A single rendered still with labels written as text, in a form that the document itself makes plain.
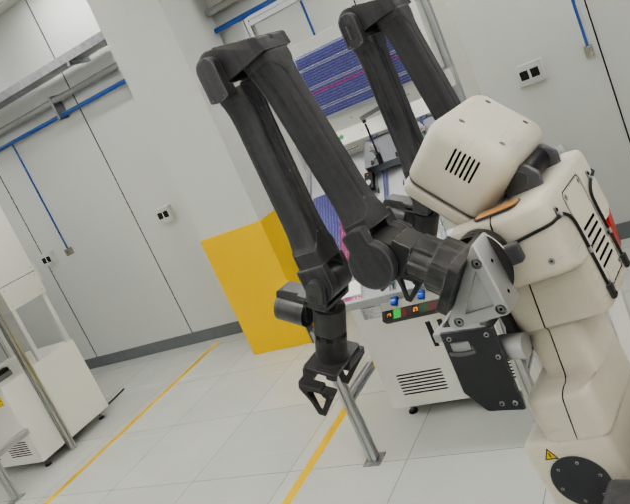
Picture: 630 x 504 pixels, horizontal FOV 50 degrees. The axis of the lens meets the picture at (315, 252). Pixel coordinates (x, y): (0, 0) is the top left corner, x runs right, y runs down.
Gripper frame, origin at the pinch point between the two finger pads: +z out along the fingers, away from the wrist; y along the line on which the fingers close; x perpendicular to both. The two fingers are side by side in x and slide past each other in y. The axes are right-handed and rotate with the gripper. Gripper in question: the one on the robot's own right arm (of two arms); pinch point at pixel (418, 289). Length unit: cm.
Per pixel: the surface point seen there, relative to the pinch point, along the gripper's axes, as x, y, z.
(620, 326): 37, -97, 50
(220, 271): -218, -181, 151
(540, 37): -53, -270, -12
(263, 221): -188, -191, 109
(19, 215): -460, -194, 179
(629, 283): 28, -211, 91
